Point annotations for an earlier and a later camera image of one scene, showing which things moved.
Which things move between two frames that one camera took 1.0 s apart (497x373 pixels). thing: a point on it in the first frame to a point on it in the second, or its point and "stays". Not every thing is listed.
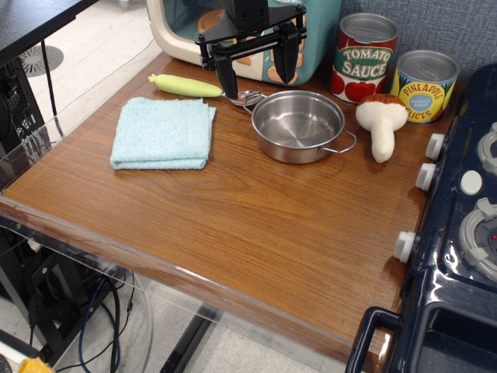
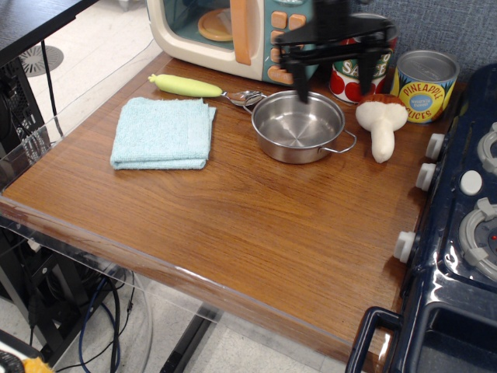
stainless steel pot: [293, 127] stays
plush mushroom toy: [381, 114] stays
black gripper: [251, 25] to [335, 33]
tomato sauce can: [366, 46] stays
